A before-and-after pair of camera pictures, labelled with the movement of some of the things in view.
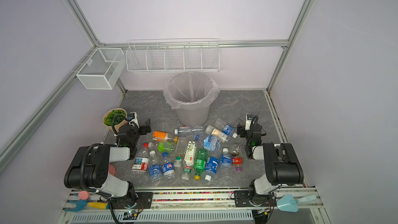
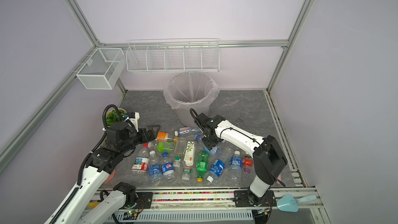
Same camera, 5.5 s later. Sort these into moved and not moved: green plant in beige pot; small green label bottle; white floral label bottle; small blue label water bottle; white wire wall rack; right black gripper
Moved: small blue label water bottle; right black gripper
Not moved: green plant in beige pot; white floral label bottle; small green label bottle; white wire wall rack
